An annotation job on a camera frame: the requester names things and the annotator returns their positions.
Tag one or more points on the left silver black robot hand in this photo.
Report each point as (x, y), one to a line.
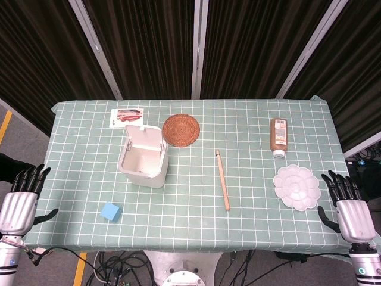
(16, 205)

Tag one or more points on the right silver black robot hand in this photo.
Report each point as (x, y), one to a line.
(352, 217)

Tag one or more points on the blue foam cube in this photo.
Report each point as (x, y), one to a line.
(111, 212)

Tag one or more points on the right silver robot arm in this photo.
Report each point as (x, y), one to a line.
(365, 262)

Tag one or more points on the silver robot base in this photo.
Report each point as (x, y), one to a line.
(184, 269)

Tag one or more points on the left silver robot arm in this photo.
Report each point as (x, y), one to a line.
(9, 259)

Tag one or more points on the white plastic bin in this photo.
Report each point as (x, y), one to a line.
(144, 155)

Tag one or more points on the white flower-shaped palette dish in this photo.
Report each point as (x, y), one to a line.
(297, 187)

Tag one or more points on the brown sauce bottle white cap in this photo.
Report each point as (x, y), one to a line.
(279, 137)

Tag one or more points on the wooden rolling pin stick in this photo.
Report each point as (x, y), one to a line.
(222, 180)

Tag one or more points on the printed food picture card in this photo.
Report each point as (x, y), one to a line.
(126, 117)

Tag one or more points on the green checkered tablecloth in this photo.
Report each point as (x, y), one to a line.
(190, 220)

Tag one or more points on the round brown woven coaster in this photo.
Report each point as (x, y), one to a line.
(181, 130)

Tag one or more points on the grey metal partition post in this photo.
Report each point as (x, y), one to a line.
(309, 50)
(98, 50)
(199, 49)

